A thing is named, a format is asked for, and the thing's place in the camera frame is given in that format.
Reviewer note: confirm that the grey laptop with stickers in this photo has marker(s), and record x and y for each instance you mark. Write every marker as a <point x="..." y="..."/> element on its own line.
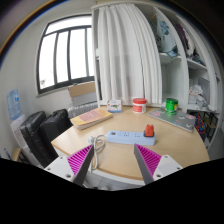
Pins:
<point x="179" y="119"/>

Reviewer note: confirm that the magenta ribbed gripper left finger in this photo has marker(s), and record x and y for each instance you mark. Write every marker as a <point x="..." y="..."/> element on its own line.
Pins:
<point x="74" y="167"/>

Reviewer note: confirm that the white shelving unit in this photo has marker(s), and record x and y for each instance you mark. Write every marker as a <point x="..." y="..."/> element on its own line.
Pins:
<point x="191" y="71"/>

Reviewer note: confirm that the black suitcase right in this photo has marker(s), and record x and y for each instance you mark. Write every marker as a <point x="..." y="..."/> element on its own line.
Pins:
<point x="57" y="123"/>

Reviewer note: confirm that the red charger plug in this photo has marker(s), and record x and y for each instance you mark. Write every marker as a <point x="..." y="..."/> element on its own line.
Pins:
<point x="149" y="131"/>

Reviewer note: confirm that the red lidded white jar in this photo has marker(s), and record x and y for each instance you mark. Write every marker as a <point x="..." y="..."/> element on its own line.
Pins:
<point x="139" y="105"/>

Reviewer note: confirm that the water dispenser with blue bottle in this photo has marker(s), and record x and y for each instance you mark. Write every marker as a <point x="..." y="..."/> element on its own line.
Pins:
<point x="16" y="116"/>

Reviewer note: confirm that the green cylindrical can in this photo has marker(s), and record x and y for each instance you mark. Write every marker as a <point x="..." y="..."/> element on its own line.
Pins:
<point x="171" y="106"/>

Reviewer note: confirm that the yellow and pink book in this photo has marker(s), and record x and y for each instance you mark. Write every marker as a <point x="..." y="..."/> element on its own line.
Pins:
<point x="91" y="118"/>

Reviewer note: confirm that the small white card box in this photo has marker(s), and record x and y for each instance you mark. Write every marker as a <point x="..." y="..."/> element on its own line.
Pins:
<point x="114" y="106"/>

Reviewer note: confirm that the black framed window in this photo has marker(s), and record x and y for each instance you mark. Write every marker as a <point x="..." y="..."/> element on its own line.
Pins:
<point x="65" y="53"/>

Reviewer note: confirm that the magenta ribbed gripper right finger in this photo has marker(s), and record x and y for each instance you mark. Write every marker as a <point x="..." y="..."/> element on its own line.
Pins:
<point x="154" y="166"/>

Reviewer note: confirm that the white radiator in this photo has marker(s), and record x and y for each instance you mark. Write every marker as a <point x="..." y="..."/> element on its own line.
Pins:
<point x="76" y="110"/>

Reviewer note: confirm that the white curtain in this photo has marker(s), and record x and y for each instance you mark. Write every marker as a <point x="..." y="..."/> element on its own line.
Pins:
<point x="128" y="56"/>

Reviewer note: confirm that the light blue power strip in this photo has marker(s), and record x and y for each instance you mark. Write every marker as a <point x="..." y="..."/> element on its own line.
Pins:
<point x="126" y="137"/>

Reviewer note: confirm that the cardboard box by window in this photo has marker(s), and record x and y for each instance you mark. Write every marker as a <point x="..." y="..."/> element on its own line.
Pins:
<point x="83" y="93"/>

